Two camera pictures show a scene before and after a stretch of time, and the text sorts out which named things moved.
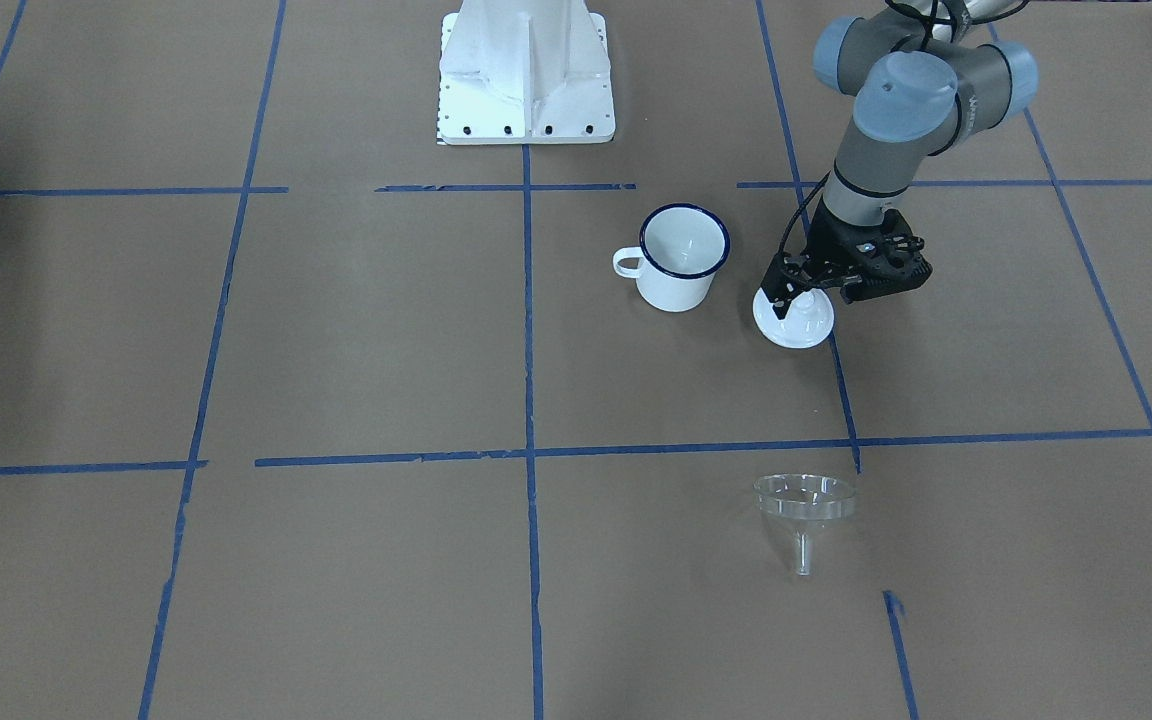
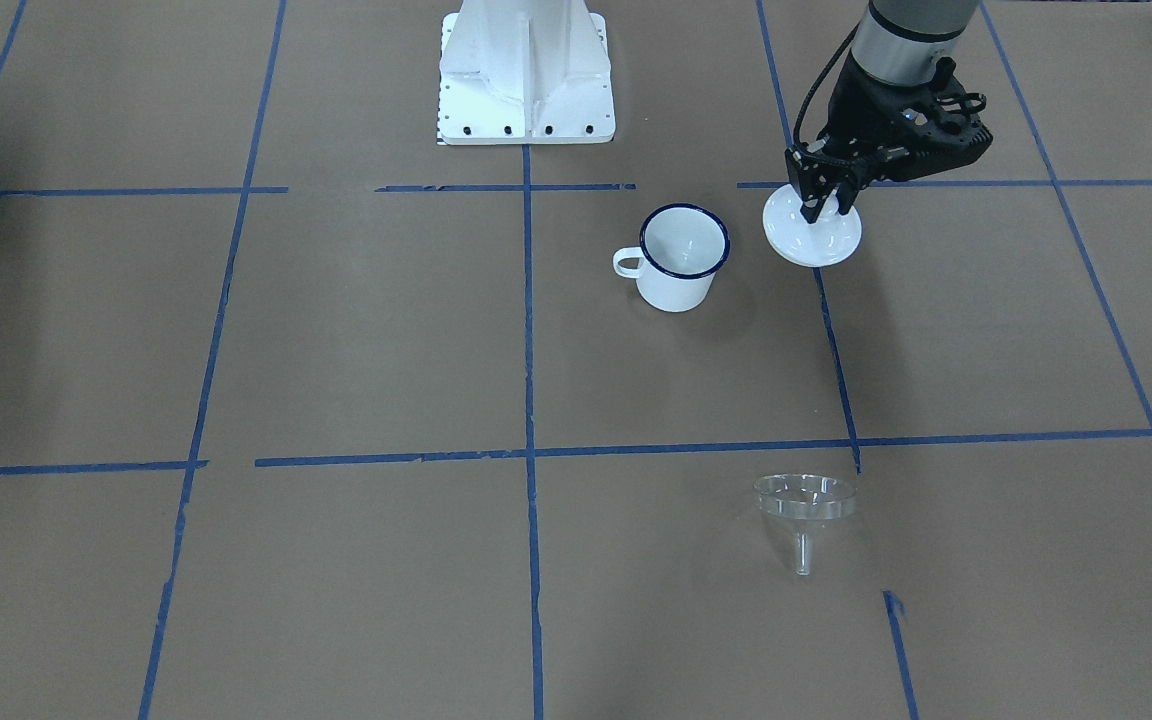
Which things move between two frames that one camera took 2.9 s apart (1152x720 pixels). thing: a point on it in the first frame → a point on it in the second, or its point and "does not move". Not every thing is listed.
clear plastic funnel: (797, 501) does not move
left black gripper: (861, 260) → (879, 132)
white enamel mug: (681, 248) does not move
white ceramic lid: (807, 323) → (828, 240)
